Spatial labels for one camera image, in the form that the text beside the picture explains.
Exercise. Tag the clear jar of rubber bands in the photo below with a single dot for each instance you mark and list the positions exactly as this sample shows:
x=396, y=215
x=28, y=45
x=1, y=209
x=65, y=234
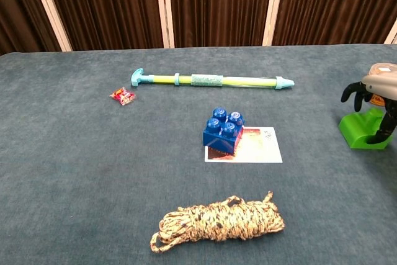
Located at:
x=386, y=68

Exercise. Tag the red candy packet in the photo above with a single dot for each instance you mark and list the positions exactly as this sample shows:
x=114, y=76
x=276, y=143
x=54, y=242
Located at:
x=123, y=96

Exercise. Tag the brown curtain partition panel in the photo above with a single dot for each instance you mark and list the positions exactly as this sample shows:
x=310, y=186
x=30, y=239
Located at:
x=217, y=4
x=392, y=38
x=335, y=4
x=18, y=7
x=108, y=4

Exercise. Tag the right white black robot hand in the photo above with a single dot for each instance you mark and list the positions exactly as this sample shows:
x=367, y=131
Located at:
x=383, y=86

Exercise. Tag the white photo card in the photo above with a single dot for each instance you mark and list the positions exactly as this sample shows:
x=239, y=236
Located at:
x=260, y=150

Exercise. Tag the teal yellow water pump toy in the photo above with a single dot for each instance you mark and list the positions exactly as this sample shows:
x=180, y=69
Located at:
x=204, y=80

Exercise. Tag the blue four-stud building block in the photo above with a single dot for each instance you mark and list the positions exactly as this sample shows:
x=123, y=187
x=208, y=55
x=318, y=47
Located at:
x=217, y=139

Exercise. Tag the green two-stud building block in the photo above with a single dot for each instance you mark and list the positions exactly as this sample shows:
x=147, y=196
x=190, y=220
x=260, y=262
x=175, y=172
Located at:
x=353, y=128

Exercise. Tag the blue felt table cloth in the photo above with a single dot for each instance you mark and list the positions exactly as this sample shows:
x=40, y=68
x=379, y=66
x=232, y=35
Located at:
x=77, y=168

